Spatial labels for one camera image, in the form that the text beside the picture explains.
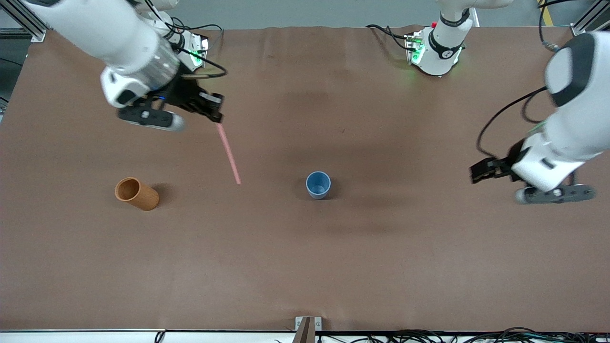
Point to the grey metal bracket plate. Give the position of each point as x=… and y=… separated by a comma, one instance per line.
x=318, y=323

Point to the brown table cover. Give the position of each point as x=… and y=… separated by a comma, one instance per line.
x=305, y=247

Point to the pink chopstick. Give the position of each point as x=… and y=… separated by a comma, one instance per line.
x=228, y=152

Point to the left arm base connector panel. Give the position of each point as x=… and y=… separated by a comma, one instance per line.
x=413, y=47

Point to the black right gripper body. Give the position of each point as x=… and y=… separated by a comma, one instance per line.
x=187, y=93

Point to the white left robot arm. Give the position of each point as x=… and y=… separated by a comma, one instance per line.
x=572, y=128

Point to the orange cylindrical cup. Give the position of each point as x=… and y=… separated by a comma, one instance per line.
x=143, y=197

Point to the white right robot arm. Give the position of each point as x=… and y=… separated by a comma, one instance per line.
x=105, y=33

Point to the aluminium frame profile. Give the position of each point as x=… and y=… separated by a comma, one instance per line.
x=29, y=21
x=588, y=19

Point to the blue cup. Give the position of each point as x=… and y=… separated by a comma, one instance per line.
x=318, y=186

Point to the grey metal post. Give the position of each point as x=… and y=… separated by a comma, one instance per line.
x=305, y=333

